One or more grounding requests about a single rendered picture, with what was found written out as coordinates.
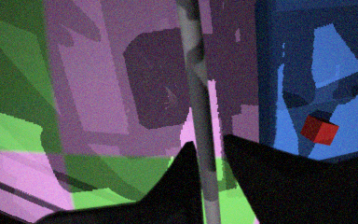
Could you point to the red cube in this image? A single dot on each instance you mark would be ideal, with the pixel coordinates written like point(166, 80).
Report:
point(319, 131)

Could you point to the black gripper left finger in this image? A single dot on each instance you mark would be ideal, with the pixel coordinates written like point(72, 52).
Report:
point(175, 199)

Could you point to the blue plastic tray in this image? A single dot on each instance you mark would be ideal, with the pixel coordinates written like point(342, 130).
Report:
point(307, 57)

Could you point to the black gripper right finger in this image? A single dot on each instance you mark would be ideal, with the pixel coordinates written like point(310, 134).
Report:
point(284, 188)

